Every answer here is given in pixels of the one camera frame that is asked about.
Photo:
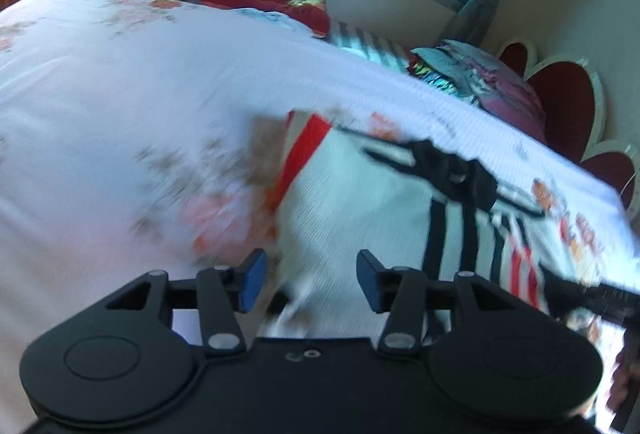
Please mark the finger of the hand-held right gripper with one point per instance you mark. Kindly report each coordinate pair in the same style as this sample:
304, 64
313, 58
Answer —
452, 166

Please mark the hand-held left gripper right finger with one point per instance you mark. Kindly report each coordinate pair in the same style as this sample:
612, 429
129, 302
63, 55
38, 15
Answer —
369, 281

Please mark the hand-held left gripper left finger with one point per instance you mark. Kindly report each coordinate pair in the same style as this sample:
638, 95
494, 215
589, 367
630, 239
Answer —
252, 281

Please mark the striped knit sweater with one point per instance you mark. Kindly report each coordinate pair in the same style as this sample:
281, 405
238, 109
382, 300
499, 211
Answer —
360, 209

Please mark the person's right hand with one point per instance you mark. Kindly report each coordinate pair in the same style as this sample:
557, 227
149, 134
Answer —
627, 376

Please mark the pile of colourful bedding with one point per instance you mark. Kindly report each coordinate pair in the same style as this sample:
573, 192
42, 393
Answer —
480, 78

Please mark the red heart-shaped headboard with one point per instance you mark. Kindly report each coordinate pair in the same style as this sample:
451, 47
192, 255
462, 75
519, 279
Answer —
570, 93

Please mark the grey striped pillow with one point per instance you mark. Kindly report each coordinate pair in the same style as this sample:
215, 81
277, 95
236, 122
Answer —
370, 46

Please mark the white floral bed sheet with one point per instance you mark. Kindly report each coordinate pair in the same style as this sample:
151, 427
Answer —
110, 113

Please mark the white cloth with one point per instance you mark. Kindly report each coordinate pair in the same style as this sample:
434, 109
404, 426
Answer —
272, 17

